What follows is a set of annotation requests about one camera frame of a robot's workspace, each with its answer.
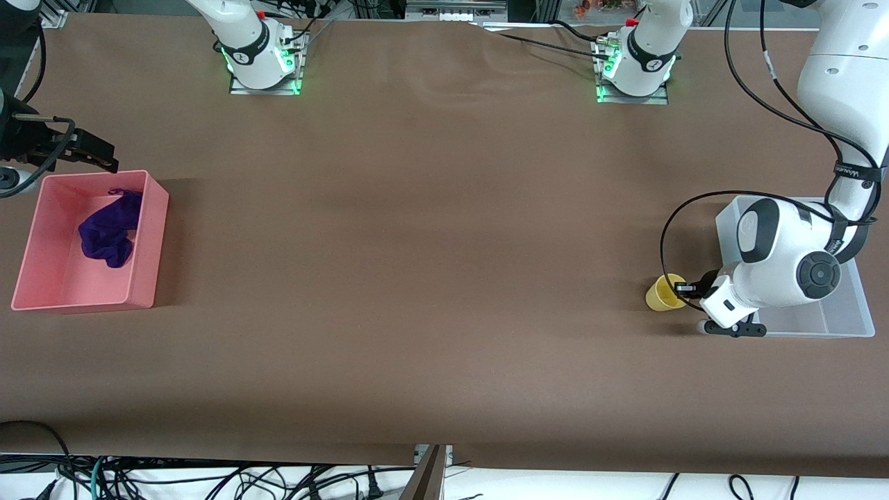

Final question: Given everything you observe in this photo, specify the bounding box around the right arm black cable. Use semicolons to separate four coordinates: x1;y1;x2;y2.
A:
0;28;76;199

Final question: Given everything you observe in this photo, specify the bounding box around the black looped floor cable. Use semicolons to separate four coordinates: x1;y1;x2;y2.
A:
0;420;74;487

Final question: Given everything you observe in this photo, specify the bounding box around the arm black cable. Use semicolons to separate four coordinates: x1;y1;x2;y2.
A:
660;0;879;313
0;28;76;199

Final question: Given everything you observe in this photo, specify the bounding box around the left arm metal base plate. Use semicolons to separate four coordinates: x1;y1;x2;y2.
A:
596;38;670;106

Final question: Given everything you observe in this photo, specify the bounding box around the thick black base cable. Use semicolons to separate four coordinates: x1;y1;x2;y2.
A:
549;19;612;45

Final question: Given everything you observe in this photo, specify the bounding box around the pink plastic bin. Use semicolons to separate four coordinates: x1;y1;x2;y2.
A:
10;169;169;311

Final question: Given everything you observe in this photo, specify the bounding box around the brown table cover sheet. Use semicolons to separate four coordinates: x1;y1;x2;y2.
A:
0;12;889;480

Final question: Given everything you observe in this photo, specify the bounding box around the thin black base cable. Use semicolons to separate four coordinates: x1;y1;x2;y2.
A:
479;26;605;62

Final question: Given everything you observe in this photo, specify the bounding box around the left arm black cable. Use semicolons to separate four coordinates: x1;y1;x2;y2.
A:
660;0;879;313

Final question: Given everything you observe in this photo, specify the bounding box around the clear plastic bin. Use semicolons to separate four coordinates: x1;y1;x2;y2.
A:
715;195;876;339

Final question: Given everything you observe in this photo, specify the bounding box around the white power strip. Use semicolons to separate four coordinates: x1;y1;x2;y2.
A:
406;0;508;22

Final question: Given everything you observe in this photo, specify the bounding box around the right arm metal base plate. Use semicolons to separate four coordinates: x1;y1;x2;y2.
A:
229;31;304;96

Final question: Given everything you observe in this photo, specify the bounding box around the silver metal bracket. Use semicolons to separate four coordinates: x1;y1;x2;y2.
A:
415;444;454;467

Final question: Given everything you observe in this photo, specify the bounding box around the orange background object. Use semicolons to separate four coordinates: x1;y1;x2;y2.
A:
573;0;629;18

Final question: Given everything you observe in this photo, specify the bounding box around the purple cloth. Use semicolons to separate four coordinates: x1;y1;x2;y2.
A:
78;187;144;270

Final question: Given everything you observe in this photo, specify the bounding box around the yellow plastic cup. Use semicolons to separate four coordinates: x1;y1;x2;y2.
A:
645;273;688;312

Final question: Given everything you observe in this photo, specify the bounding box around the grey table support post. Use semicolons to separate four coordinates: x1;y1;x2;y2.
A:
399;446;447;500

